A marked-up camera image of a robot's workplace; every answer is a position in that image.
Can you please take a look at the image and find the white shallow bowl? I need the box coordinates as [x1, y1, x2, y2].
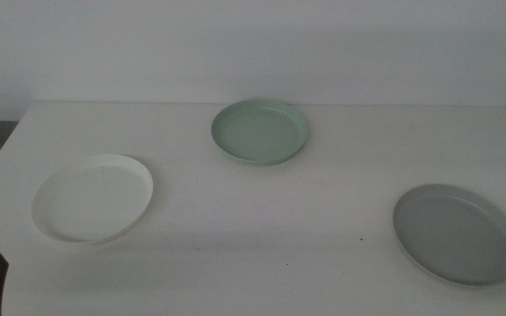
[31, 153, 155, 246]

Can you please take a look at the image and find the grey shallow bowl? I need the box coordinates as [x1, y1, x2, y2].
[392, 183, 506, 287]

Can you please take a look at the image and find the pale green shallow bowl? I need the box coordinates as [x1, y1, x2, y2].
[210, 98, 309, 167]

